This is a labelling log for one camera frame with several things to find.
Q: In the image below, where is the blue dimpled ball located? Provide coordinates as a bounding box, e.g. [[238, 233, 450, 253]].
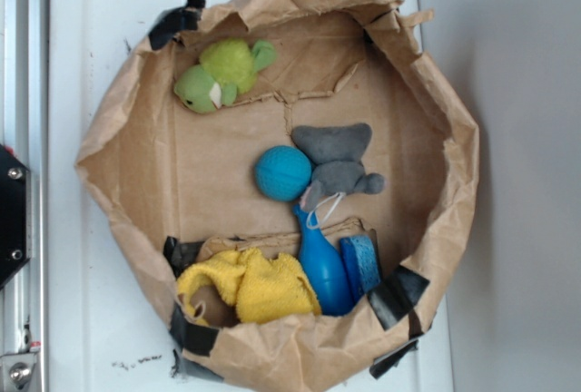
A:
[[254, 145, 311, 201]]

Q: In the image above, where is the grey plush elephant toy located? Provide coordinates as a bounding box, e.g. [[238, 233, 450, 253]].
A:
[[291, 122, 386, 212]]

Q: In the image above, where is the blue sponge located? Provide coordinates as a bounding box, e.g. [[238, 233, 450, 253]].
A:
[[340, 234, 381, 302]]

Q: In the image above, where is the brown paper bag bin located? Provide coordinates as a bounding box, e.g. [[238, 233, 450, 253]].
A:
[[75, 0, 479, 391]]

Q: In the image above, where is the yellow terry cloth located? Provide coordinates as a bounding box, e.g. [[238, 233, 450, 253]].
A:
[[177, 248, 322, 324]]

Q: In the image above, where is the green plush bird toy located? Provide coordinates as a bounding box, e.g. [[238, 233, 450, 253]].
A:
[[173, 38, 277, 114]]

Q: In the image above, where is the white plastic tray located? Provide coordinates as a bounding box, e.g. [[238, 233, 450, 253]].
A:
[[47, 0, 457, 392]]

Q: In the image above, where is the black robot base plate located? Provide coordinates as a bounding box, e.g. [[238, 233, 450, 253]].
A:
[[0, 144, 31, 289]]

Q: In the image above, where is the aluminium frame rail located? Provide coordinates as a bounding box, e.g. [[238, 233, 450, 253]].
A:
[[1, 0, 49, 391]]

